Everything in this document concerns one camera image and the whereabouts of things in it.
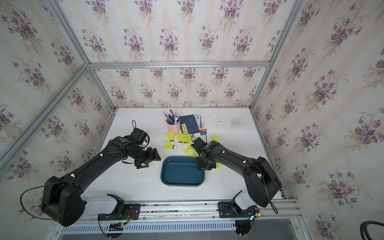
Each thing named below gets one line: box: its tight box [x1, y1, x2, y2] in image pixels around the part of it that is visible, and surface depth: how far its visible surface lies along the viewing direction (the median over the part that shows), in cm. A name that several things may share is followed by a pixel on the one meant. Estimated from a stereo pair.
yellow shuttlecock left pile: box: [167, 132, 176, 144], surface depth 100 cm
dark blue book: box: [180, 114, 200, 134], surface depth 110 cm
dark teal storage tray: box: [160, 156, 205, 187], surface depth 87 cm
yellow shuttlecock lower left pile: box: [164, 140, 174, 150], surface depth 97 cm
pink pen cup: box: [165, 117, 181, 134], surface depth 100 cm
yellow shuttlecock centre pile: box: [185, 141, 200, 158], surface depth 97 cm
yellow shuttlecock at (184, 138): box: [177, 133, 193, 146], surface depth 100 cm
